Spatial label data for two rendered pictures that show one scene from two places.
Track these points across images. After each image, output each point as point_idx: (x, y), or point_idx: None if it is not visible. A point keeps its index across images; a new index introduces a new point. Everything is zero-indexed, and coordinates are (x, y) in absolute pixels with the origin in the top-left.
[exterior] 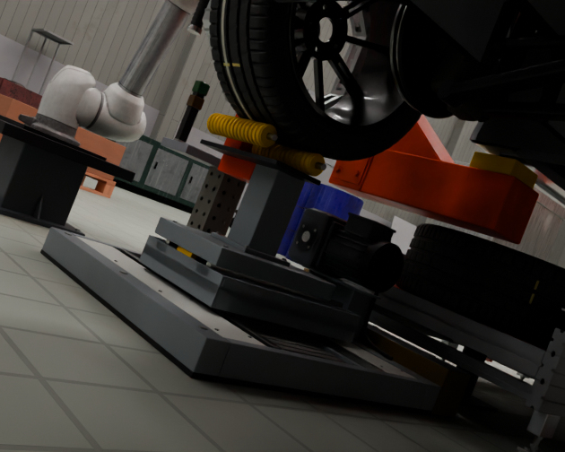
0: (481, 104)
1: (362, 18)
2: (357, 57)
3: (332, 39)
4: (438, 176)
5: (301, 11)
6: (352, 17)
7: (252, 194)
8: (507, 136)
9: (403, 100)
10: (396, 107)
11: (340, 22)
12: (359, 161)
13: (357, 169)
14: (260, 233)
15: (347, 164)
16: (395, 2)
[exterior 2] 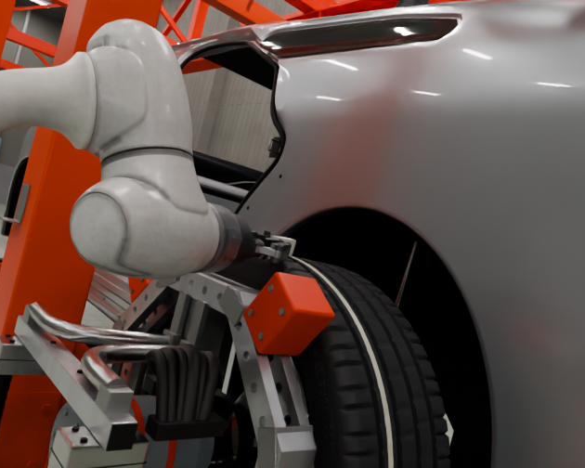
0: None
1: (159, 327)
2: (137, 374)
3: (227, 433)
4: None
5: (254, 450)
6: (139, 324)
7: None
8: (241, 384)
9: (230, 429)
10: (229, 442)
11: (227, 402)
12: (31, 447)
13: (30, 457)
14: None
15: (6, 456)
16: (227, 318)
